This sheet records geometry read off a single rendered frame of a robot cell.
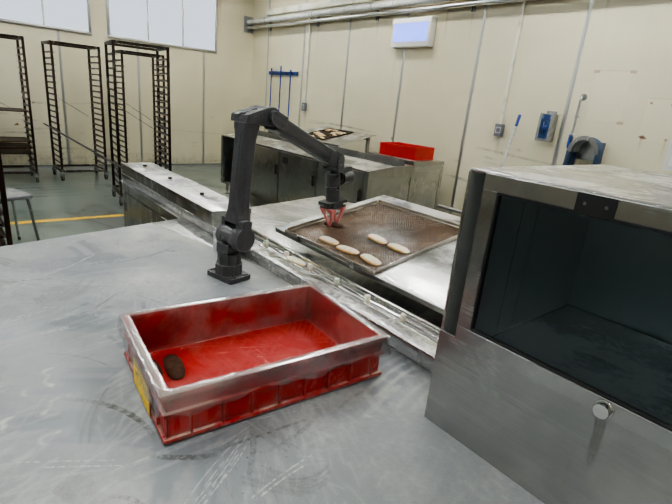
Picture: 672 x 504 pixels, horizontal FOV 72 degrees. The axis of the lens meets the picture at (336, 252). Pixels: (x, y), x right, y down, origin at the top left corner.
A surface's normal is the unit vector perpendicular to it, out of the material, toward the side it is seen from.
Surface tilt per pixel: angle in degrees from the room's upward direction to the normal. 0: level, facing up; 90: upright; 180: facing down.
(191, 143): 90
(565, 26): 90
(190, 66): 90
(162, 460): 0
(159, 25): 90
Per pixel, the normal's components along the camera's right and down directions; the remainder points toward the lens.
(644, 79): -0.78, 0.13
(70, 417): 0.09, -0.95
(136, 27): 0.62, 0.29
